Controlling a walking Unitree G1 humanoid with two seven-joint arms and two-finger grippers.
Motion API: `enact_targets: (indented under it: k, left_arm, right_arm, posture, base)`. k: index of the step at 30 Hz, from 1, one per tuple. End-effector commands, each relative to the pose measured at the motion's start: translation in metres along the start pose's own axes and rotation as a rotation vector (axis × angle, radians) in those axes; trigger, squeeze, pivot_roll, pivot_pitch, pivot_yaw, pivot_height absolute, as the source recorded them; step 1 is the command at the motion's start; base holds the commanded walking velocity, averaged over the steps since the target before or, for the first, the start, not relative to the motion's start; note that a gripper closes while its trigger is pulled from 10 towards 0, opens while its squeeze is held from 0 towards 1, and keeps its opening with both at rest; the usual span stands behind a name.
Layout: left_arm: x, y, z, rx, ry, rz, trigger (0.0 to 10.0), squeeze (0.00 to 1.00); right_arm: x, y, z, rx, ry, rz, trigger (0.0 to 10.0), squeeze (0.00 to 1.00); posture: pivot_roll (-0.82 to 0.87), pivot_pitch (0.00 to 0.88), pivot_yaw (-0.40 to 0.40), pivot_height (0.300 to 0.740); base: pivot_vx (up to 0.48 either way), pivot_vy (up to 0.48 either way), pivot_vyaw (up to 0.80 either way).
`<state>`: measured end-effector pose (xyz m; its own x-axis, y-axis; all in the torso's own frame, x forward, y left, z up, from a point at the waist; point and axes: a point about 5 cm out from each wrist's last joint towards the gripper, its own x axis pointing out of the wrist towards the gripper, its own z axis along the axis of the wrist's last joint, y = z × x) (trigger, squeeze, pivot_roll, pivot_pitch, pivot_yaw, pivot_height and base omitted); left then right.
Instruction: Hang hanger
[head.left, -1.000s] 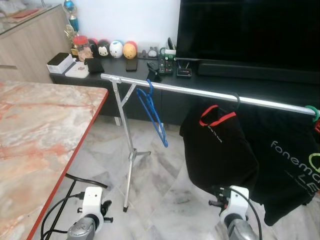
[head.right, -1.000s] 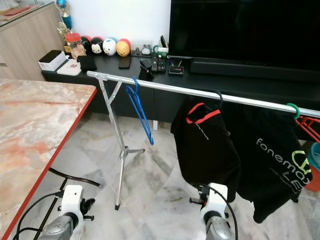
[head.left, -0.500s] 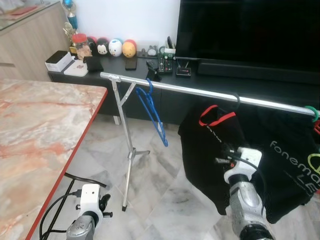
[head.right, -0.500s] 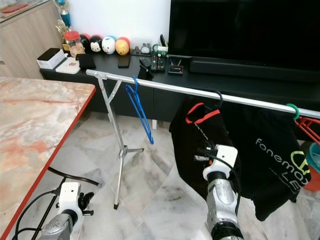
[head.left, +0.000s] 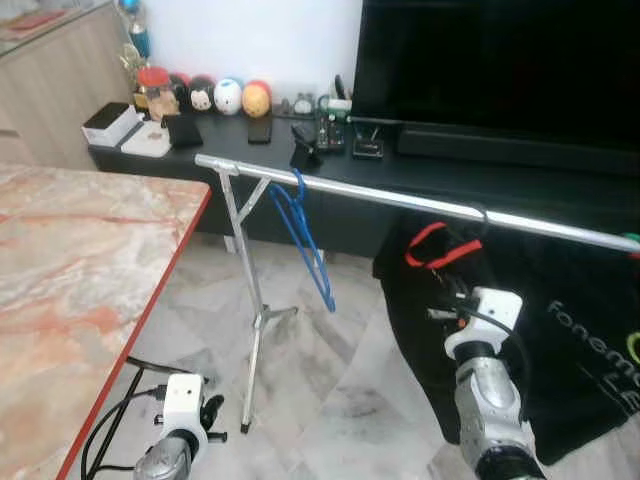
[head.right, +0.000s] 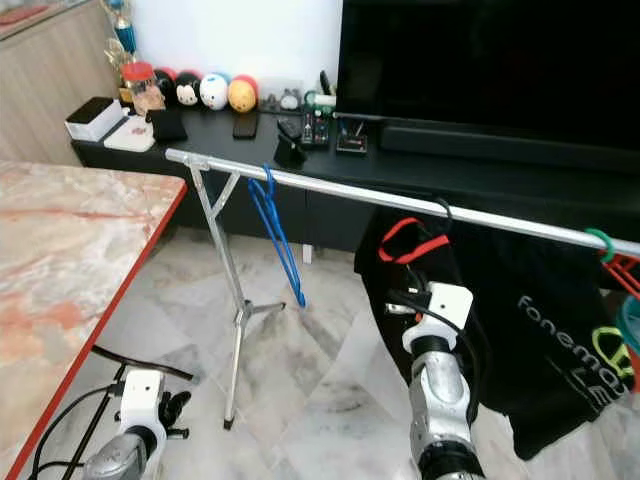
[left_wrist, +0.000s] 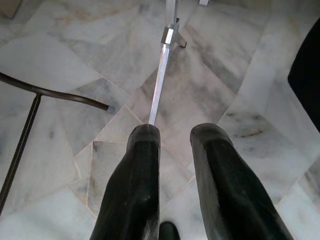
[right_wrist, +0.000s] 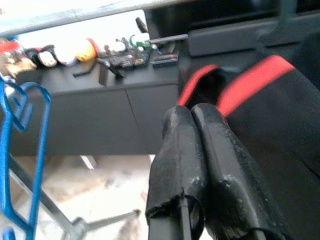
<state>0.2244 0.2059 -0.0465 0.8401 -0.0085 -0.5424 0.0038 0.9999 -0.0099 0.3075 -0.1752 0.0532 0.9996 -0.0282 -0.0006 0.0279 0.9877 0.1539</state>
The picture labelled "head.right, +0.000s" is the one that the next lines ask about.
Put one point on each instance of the black shirt with red collar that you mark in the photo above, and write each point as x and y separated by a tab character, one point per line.
380	300

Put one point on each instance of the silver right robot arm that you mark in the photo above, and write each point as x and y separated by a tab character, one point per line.
445	410

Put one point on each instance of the blue plastic hanger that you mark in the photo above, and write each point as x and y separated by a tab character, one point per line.
280	250

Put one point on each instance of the green plastic hanger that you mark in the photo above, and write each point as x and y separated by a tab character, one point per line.
600	232

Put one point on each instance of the red plastic hanger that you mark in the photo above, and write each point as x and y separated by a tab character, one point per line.
622	272

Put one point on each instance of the black TV console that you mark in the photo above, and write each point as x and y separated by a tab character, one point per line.
340	220

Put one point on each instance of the silver metal clothes rack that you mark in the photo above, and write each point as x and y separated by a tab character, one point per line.
360	193

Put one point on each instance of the black shirt with green logo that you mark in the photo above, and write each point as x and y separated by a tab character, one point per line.
540	380

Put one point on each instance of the small black box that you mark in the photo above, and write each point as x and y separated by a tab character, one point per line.
352	144

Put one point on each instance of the marble table with red edge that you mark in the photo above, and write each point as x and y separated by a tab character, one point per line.
70	290

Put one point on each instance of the black soundbar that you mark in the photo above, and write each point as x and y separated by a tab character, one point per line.
510	140

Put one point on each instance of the small black folded gadget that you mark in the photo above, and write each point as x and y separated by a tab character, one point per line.
292	143

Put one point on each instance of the white and green cup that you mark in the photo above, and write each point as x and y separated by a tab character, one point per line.
322	99

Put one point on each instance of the orange bin with teal liner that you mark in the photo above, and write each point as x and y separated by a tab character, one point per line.
632	320

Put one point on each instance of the small grey figurine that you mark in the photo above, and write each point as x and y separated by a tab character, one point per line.
291	99

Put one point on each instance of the black phone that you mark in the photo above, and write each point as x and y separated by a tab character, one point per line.
245	124

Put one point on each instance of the black television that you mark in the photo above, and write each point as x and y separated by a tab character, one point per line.
490	60

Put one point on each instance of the yellow round plush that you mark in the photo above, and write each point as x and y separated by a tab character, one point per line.
242	95

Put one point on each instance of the flat white box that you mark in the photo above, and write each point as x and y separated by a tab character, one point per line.
130	137

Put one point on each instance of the white round plush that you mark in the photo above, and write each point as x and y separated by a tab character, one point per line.
214	92

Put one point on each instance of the black leather case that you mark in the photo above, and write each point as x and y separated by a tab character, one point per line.
168	124

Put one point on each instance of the white box with black top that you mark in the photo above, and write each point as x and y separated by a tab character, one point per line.
92	120

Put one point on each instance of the light wooden cabinet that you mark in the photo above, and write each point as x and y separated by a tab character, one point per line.
50	90

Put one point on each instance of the red and black round plush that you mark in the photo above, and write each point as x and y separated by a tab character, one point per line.
165	87

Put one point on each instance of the glass jar with red lid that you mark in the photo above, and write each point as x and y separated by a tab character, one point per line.
138	80

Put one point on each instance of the gold and blue trophy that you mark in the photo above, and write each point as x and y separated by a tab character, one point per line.
125	38

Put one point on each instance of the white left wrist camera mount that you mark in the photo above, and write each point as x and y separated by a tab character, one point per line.
140	400

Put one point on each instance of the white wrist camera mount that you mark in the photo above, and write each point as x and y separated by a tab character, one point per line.
140	400
448	305

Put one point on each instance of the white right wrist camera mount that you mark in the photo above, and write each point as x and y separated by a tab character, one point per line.
448	305

